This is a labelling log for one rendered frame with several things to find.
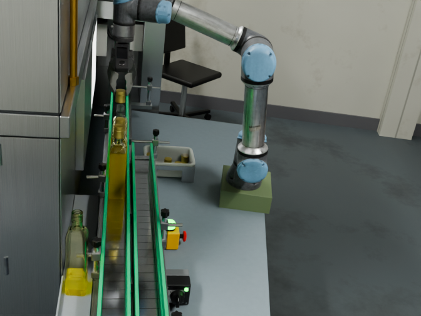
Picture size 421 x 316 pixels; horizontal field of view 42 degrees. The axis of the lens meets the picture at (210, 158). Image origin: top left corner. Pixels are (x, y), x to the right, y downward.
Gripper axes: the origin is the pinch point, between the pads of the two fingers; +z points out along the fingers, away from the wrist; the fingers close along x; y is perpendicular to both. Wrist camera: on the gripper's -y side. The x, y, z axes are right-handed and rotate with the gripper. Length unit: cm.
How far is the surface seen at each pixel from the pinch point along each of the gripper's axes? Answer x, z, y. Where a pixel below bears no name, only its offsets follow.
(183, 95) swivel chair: -53, 97, 250
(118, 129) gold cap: 0.1, 8.2, -13.5
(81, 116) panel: 12.6, 4.9, -12.0
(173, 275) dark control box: -19, 40, -51
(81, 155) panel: 12.7, 19.8, -12.1
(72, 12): 14, -36, -38
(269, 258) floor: -91, 124, 66
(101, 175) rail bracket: 5.5, 26.9, -13.2
